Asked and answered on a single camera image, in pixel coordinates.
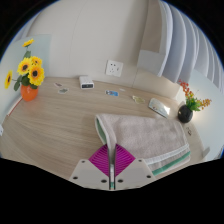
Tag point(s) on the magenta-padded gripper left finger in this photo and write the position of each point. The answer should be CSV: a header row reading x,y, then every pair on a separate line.
x,y
86,173

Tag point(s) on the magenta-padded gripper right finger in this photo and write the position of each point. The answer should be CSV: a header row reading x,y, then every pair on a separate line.
x,y
136,173

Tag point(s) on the beige towel with green stripe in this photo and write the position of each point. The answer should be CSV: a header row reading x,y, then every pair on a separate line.
x,y
146,133

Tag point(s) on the small metal keyring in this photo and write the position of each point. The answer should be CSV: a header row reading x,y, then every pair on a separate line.
x,y
189,130

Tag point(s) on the shiny white printed booklet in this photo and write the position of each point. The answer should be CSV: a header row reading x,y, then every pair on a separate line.
x,y
158,107

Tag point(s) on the white partition clip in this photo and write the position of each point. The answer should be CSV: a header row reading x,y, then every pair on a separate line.
x,y
206,152

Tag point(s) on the small yellowish card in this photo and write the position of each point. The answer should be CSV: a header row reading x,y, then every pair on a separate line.
x,y
138,99

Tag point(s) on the black round vase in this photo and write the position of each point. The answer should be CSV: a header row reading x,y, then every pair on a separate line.
x,y
185,114

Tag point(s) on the small blue card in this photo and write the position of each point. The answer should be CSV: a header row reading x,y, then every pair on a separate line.
x,y
112,93

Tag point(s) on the small grey sticker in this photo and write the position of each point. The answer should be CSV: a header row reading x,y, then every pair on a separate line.
x,y
58,84
63,90

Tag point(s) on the frosted glass desk partition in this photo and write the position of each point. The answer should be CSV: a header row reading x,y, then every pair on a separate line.
x,y
211,130
10,53

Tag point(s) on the orange berry flower sprigs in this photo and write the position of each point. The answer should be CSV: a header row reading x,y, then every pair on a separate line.
x,y
193,103

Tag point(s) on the small white box device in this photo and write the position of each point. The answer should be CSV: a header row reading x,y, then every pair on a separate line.
x,y
86,82

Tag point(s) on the orange round vase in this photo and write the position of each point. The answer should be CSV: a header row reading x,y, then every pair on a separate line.
x,y
29,93

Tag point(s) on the yellow sunflower bouquet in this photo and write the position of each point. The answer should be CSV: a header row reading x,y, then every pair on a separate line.
x,y
35,75

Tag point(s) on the white pleated curtain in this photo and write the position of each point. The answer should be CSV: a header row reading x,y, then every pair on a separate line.
x,y
183,40

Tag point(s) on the white wall socket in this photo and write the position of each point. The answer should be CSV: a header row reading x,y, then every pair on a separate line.
x,y
114,68

